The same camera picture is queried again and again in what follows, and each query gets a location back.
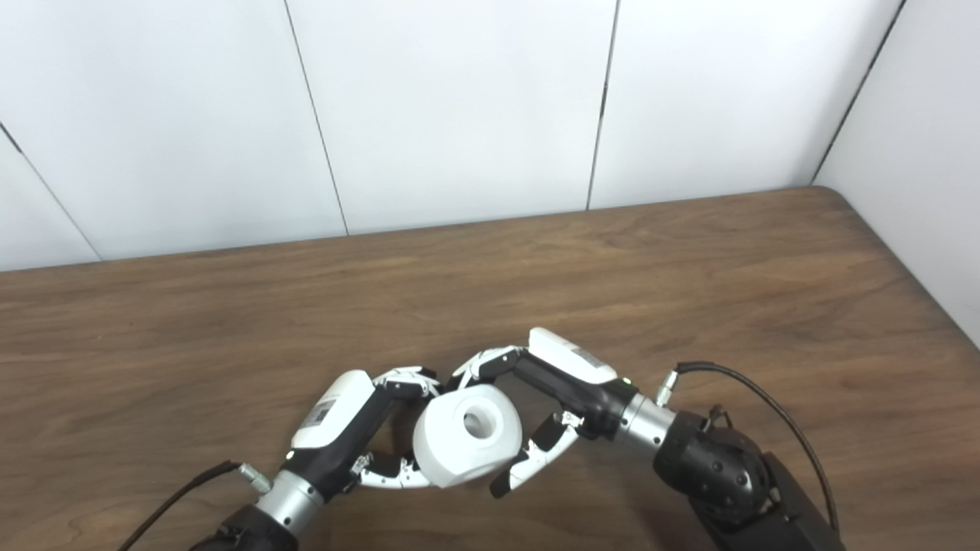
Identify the round white piece with holes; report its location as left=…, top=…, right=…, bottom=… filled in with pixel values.
left=413, top=384, right=524, bottom=488

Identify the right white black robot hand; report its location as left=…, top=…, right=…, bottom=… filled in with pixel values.
left=446, top=328, right=640, bottom=500

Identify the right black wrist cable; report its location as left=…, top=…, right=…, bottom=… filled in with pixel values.
left=655, top=361, right=841, bottom=536

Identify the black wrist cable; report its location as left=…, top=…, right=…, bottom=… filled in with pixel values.
left=655, top=361, right=841, bottom=536
left=116, top=461, right=273, bottom=551

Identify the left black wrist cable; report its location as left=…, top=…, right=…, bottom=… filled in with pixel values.
left=116, top=461, right=273, bottom=551

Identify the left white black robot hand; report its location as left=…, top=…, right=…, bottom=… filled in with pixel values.
left=285, top=366, right=443, bottom=502

